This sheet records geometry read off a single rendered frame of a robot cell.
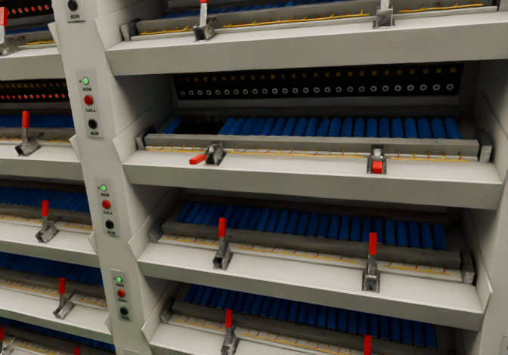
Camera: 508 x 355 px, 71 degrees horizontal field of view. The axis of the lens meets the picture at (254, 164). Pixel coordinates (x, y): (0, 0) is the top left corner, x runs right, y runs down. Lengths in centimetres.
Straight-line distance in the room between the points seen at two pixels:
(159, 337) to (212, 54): 61
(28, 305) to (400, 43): 102
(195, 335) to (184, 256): 20
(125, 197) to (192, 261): 18
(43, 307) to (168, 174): 56
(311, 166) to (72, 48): 46
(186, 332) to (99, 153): 43
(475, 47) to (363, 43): 14
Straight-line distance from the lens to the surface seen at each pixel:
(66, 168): 80
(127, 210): 73
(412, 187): 56
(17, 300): 115
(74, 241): 90
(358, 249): 67
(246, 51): 56
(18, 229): 103
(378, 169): 48
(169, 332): 88
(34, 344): 130
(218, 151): 61
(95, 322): 98
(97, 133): 71
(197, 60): 59
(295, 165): 57
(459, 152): 60
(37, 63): 80
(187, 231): 76
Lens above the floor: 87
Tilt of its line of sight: 16 degrees down
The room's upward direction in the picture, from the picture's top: 3 degrees counter-clockwise
